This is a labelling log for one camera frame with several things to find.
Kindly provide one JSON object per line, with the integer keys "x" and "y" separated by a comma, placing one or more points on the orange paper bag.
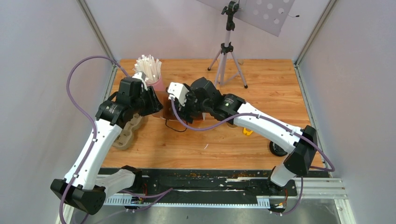
{"x": 168, "y": 108}

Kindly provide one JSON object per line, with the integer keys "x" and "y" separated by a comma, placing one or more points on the silver camera tripod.
{"x": 227, "y": 48}

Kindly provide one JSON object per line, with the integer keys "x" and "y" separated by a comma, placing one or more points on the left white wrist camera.
{"x": 141, "y": 76}

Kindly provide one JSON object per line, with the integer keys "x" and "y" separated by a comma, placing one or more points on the grey pulp cup carrier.
{"x": 126, "y": 137}

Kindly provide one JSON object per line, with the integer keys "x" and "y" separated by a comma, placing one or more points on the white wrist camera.
{"x": 177, "y": 91}
{"x": 141, "y": 76}

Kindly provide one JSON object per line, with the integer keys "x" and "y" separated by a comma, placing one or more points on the bundle of white straws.
{"x": 150, "y": 66}

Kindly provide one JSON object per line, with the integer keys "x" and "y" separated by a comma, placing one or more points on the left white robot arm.
{"x": 80, "y": 186}

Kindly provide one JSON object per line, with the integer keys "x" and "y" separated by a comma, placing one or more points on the yellow triangular plastic bracket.
{"x": 247, "y": 131}

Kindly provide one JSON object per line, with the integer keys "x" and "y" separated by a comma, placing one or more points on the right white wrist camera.
{"x": 177, "y": 91}

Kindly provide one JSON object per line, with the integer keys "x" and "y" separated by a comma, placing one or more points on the grey perforated panel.
{"x": 267, "y": 15}

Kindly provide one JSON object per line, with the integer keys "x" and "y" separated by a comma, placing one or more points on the pink translucent straw holder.
{"x": 158, "y": 85}

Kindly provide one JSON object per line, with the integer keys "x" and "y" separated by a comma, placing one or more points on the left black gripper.
{"x": 154, "y": 104}

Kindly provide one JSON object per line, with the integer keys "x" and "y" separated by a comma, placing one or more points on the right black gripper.
{"x": 182, "y": 111}

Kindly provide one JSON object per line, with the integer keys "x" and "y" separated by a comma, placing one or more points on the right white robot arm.
{"x": 298, "y": 142}

